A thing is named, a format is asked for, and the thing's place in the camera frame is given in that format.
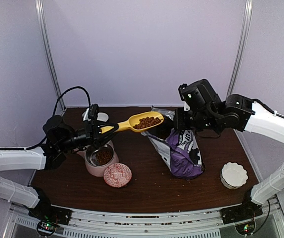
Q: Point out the aluminium left corner post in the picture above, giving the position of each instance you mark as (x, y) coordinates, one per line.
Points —
(49, 59)

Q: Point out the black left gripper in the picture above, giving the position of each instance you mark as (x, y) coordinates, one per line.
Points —
(93, 133)

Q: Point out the brown kibble pet food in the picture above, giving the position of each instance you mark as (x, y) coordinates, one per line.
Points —
(147, 122)

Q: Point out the black white ceramic bowl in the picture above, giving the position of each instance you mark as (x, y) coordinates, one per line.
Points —
(104, 117)

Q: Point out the yellow plastic food scoop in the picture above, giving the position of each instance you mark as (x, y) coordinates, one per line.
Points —
(137, 123)

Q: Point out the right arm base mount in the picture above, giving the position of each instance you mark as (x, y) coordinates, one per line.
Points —
(246, 210)

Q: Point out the left round circuit board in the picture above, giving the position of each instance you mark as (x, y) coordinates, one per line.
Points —
(46, 228)

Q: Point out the round circuit board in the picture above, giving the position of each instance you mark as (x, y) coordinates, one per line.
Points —
(46, 228)
(245, 228)

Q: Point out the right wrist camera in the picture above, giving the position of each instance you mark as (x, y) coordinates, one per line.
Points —
(180, 90)

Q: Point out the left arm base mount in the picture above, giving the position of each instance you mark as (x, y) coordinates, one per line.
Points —
(46, 212)

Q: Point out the aluminium corner post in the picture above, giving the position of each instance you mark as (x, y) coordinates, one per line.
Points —
(49, 59)
(246, 22)

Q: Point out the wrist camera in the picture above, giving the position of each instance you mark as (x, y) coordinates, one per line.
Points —
(92, 112)
(180, 90)

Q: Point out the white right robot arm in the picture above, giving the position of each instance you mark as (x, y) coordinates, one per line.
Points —
(244, 114)

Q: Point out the purple puppy food bag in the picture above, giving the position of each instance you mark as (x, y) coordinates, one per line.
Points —
(178, 149)

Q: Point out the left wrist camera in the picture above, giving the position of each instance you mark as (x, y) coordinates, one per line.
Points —
(92, 112)

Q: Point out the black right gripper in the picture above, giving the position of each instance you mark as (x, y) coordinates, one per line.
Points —
(180, 124)

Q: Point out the aluminium right corner post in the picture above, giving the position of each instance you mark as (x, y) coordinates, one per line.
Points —
(246, 22)

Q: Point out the small grey ceramic bowl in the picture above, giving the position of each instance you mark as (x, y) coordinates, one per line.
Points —
(85, 114)

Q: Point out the red patterned ceramic bowl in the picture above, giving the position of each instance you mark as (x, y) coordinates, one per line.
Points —
(117, 175)

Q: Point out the pink double pet feeder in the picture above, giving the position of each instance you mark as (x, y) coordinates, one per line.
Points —
(98, 159)

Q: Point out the right round circuit board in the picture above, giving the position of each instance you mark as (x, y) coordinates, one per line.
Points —
(245, 228)

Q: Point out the aluminium front frame rail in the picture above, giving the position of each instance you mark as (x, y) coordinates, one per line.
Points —
(206, 223)

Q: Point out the white scalloped ceramic bowl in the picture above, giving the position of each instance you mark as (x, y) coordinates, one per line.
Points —
(233, 175)

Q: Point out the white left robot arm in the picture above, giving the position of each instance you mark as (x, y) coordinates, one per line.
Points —
(25, 158)

